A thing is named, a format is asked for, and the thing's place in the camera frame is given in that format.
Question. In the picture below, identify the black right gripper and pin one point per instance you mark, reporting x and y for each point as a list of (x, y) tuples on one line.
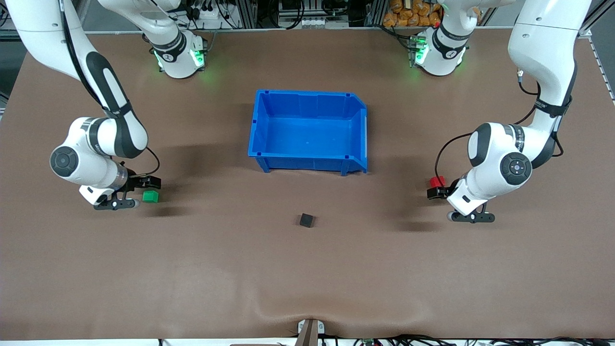
[(136, 183)]

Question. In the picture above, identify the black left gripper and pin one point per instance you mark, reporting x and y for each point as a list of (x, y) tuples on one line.
[(446, 192)]

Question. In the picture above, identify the green cube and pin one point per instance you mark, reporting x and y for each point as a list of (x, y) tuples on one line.
[(150, 196)]

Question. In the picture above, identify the red cube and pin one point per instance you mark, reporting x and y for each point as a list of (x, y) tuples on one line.
[(437, 181)]

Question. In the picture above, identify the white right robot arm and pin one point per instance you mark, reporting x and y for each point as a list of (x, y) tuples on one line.
[(43, 29)]

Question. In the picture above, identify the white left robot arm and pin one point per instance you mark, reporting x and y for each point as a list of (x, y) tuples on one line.
[(543, 43)]

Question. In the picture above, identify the black cube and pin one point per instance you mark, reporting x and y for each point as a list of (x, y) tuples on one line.
[(306, 220)]

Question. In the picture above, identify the blue plastic bin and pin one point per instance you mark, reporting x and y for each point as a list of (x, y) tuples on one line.
[(307, 134)]

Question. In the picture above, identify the white power strip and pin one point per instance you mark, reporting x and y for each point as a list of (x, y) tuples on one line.
[(211, 21)]

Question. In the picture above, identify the orange snack bags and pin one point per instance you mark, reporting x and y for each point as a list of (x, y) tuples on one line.
[(401, 17)]

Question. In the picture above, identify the black equipment box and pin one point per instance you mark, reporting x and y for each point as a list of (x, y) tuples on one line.
[(312, 21)]

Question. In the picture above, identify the white perforated edge strip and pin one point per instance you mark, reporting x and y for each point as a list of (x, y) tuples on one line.
[(603, 67)]

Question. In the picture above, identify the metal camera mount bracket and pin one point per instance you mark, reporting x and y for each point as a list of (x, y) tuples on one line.
[(307, 334)]

